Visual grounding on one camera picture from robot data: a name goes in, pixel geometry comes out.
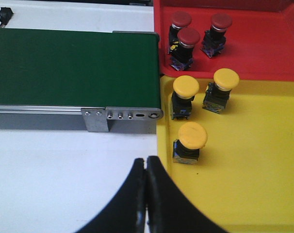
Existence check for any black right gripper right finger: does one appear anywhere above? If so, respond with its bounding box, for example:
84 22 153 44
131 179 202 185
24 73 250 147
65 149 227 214
147 156 227 233

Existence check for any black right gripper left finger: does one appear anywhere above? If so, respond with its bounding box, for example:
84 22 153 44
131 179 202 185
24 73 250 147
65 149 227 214
78 158 146 233

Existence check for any yellow mushroom push button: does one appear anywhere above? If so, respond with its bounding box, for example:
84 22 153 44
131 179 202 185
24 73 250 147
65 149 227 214
171 75 200 119

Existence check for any red mushroom push button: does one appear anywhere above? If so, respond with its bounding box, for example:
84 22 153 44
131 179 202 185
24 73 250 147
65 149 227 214
167 11 192 54

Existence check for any yellow plastic tray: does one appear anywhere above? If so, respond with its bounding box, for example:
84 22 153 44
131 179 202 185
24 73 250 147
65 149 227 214
157 76 294 233

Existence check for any steel conveyor tail plate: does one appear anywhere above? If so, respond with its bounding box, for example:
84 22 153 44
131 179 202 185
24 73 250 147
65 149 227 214
105 107 163 120

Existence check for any green conveyor belt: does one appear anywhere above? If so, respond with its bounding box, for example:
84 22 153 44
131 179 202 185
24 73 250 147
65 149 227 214
0 28 161 108

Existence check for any red plastic tray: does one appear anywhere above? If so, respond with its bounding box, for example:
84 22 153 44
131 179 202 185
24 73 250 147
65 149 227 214
153 0 294 82

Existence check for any black photoelectric sensor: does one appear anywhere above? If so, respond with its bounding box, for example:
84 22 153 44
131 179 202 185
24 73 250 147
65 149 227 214
0 7 14 28

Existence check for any steel conveyor support bracket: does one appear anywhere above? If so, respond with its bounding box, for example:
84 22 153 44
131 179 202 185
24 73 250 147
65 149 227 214
81 108 109 133

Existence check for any aluminium conveyor side rail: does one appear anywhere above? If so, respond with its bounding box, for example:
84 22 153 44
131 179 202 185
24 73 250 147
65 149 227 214
0 104 82 116

